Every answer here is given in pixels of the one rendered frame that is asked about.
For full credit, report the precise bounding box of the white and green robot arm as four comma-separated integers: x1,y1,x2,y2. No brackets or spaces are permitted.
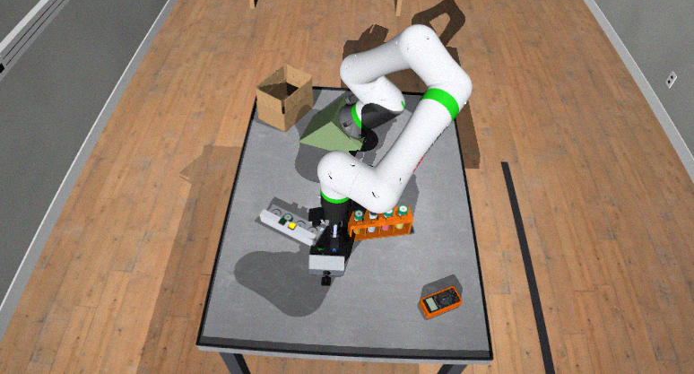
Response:
308,24,473,227

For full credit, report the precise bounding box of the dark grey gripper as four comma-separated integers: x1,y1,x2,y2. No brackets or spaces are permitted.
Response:
324,210,349,249

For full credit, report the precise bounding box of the orange digital multimeter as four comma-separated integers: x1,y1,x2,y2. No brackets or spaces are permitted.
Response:
419,286,462,318

